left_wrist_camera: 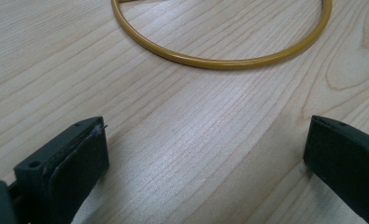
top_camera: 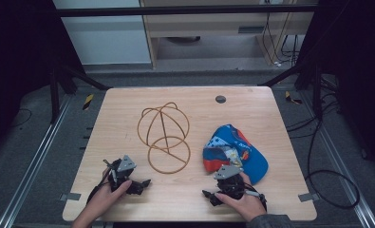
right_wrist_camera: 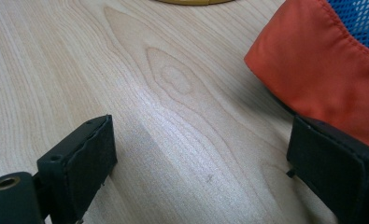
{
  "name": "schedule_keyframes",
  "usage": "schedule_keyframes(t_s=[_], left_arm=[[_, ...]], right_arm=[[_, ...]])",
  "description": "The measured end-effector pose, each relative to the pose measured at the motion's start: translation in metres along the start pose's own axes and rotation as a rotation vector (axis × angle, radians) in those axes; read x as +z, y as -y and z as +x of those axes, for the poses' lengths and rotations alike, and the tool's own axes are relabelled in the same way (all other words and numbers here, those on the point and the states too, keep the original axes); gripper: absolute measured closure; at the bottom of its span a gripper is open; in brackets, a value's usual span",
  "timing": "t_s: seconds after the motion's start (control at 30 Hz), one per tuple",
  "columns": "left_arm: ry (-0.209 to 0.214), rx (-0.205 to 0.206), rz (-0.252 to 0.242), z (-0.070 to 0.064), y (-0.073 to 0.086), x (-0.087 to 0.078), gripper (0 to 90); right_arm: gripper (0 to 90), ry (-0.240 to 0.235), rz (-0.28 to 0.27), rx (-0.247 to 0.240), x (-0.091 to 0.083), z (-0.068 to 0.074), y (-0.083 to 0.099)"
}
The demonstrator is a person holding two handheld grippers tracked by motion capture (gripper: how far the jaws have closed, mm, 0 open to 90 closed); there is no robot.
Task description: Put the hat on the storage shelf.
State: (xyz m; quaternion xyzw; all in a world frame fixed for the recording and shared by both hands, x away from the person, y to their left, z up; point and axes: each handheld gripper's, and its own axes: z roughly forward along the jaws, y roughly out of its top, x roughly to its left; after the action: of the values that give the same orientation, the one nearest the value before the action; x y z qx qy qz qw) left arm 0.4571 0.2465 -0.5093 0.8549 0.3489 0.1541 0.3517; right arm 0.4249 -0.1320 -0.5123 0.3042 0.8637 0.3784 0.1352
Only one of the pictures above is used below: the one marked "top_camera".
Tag yellow and black tape marker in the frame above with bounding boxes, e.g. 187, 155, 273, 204
284, 90, 303, 105
82, 93, 95, 111

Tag dark curtain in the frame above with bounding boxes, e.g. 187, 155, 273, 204
293, 0, 375, 179
0, 0, 85, 160

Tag black looped floor cable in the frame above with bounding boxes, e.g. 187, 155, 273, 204
285, 91, 361, 210

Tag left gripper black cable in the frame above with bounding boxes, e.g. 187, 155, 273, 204
85, 172, 113, 205

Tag aluminium floor rail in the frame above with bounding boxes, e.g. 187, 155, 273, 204
297, 89, 375, 228
0, 94, 73, 228

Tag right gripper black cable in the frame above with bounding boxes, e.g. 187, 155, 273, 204
258, 192, 269, 213

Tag grey tape strip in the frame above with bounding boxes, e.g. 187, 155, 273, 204
297, 192, 321, 203
59, 192, 83, 202

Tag blue and red cap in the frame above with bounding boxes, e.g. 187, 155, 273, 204
202, 123, 270, 186

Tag thin black floor cable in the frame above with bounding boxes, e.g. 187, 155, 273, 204
9, 107, 33, 129

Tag black metal stand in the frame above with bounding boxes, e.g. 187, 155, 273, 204
48, 61, 112, 125
258, 61, 324, 121

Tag person's left hand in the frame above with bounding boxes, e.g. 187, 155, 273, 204
85, 167, 134, 220

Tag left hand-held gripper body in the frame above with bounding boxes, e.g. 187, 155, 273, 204
103, 154, 138, 193

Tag black horizontal frame bar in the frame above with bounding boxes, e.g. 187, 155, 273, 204
54, 4, 320, 18

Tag person's right hand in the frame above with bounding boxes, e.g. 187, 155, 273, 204
214, 172, 268, 223

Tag white cabinet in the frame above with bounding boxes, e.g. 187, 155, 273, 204
51, 0, 153, 67

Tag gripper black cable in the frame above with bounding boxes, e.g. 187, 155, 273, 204
258, 192, 269, 213
85, 172, 113, 205

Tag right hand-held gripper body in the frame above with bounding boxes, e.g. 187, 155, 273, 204
213, 163, 262, 201

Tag hanging desk cables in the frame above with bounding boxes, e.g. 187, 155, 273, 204
261, 0, 302, 68

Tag wire hat stand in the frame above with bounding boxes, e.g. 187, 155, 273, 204
137, 101, 192, 175

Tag wooden desk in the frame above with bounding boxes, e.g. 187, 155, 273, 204
139, 0, 320, 70

